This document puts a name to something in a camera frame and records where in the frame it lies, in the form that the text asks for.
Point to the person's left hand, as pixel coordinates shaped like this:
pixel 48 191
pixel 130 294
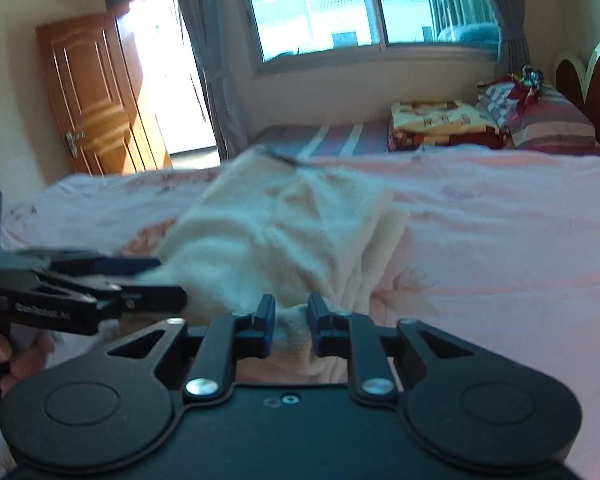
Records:
pixel 25 360

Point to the striped pillow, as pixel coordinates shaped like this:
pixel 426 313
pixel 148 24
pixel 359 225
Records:
pixel 555 125

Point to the brown wooden door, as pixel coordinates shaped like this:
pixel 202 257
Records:
pixel 90 90

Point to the yellow printed folded blanket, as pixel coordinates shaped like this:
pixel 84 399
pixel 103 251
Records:
pixel 440 120

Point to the sliding glass window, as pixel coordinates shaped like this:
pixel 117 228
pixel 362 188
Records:
pixel 320 5

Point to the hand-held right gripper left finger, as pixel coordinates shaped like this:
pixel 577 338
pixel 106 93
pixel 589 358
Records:
pixel 266 320

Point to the striped bed sheet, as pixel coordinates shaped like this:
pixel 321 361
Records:
pixel 330 140

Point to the white striped knit sweater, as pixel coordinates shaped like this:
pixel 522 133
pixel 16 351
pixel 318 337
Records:
pixel 260 230

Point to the grey curtain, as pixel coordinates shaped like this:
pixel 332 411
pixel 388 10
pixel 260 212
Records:
pixel 215 60
pixel 510 20

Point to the red colourful ornament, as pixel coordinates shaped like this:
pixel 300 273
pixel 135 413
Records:
pixel 527 80

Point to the pink floral bedspread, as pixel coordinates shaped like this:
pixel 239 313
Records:
pixel 505 220

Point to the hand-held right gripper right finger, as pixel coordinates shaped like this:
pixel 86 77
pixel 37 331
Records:
pixel 316 325

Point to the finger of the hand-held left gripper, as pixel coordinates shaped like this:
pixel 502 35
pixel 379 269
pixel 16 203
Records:
pixel 150 297
pixel 120 265

